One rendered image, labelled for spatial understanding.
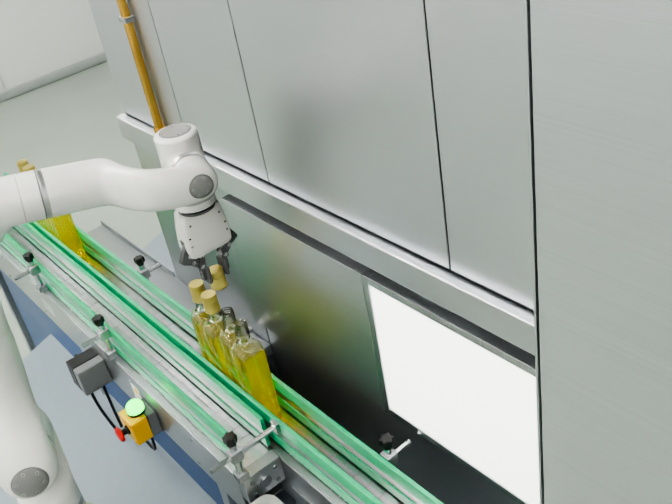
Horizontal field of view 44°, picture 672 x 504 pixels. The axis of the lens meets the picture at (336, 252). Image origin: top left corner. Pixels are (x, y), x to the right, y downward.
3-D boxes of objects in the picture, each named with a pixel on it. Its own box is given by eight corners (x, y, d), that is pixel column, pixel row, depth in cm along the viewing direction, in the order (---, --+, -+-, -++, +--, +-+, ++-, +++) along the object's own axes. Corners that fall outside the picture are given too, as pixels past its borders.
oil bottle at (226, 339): (269, 398, 191) (249, 326, 180) (249, 411, 189) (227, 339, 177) (255, 387, 195) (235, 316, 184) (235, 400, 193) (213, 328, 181)
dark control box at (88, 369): (113, 382, 225) (104, 358, 221) (87, 398, 222) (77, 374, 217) (100, 369, 231) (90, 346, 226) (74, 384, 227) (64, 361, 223)
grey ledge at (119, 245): (278, 372, 213) (269, 338, 207) (250, 390, 209) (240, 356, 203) (111, 248, 279) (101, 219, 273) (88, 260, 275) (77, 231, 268)
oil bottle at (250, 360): (282, 411, 187) (262, 338, 175) (262, 425, 184) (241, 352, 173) (267, 400, 191) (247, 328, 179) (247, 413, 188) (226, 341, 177)
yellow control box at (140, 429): (163, 432, 206) (155, 410, 202) (137, 449, 203) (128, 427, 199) (150, 418, 211) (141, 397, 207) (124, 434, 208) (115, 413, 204)
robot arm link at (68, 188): (44, 197, 138) (219, 160, 148) (31, 162, 150) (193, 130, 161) (55, 244, 142) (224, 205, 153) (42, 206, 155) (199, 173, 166)
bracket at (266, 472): (287, 479, 179) (281, 457, 175) (252, 506, 174) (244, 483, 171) (277, 471, 181) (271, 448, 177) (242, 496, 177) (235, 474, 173)
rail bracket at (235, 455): (287, 452, 176) (276, 409, 169) (222, 499, 168) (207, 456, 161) (279, 445, 178) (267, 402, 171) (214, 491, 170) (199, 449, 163)
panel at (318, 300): (570, 521, 140) (569, 370, 121) (558, 532, 138) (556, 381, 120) (262, 312, 202) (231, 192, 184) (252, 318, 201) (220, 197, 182)
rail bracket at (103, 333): (121, 358, 213) (105, 317, 206) (95, 373, 210) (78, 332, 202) (114, 351, 216) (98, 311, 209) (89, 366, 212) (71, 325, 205)
